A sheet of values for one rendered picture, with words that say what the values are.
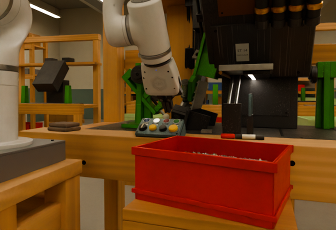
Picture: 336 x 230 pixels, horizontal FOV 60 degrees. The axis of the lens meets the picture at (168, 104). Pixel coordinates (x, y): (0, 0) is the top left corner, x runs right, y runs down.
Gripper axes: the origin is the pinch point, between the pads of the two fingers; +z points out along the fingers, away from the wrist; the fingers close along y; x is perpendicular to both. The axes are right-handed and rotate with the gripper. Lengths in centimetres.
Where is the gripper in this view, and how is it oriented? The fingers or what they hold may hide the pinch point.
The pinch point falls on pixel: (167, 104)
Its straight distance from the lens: 87.0
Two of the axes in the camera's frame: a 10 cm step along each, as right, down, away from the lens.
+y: 9.5, 0.1, -3.2
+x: 2.7, -6.0, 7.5
